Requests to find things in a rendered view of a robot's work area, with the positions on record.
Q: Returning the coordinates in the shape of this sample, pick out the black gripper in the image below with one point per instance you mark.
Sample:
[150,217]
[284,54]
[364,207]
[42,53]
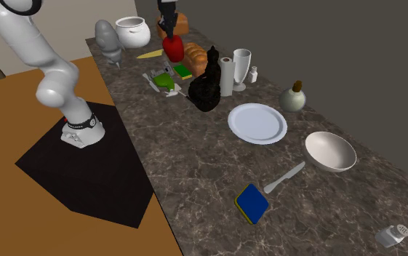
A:
[167,14]

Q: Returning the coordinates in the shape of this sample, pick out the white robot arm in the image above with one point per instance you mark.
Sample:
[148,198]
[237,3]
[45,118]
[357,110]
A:
[30,46]

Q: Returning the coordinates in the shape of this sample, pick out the brown bread block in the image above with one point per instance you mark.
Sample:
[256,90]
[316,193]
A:
[182,25]

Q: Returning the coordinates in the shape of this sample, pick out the white round pot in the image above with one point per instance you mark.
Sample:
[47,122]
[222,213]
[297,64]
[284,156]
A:
[132,35]

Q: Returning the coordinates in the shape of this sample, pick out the yellow wedge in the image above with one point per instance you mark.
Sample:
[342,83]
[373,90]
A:
[152,54]

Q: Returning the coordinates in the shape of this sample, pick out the golden bread loaf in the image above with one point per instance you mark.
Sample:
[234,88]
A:
[194,56]

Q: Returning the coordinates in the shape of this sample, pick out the grey metal tool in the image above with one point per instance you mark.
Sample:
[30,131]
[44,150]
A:
[167,67]

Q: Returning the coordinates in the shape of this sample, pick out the green and yellow sponge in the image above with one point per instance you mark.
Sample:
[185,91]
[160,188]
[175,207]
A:
[183,71]

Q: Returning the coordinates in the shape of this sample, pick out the grey rocket figure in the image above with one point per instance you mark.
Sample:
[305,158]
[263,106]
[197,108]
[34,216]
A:
[108,39]

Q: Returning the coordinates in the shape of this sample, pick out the green spray bottle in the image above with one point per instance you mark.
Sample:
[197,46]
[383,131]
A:
[163,81]

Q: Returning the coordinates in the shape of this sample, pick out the small grey knife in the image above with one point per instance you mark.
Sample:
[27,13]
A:
[150,82]

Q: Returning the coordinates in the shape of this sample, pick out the black cat figure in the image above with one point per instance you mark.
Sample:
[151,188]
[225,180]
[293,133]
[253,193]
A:
[205,88]

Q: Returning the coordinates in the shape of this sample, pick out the white paper towel roll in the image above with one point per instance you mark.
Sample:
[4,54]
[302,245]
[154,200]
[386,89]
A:
[226,78]

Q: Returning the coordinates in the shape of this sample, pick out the white goblet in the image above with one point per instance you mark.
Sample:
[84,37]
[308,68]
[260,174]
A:
[242,64]

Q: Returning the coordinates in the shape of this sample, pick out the small white shaker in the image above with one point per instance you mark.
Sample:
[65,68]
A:
[253,75]

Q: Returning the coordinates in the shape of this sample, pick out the white plate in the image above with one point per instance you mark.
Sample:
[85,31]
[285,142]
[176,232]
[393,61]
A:
[257,123]

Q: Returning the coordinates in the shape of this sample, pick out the round corked flask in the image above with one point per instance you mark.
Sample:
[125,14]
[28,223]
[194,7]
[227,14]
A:
[292,100]

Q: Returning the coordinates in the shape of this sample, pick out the black robot stand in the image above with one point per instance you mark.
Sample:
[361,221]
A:
[93,177]

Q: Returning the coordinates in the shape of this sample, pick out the grey table knife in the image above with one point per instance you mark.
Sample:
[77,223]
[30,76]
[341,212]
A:
[283,178]

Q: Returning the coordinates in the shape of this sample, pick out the blue and yellow sponge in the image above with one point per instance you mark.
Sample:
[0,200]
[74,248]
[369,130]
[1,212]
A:
[252,203]

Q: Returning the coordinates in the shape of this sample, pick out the white bowl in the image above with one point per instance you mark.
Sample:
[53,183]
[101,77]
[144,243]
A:
[329,152]

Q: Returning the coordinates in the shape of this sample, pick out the white shaker with grey cap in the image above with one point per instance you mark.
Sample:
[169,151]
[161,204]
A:
[389,235]

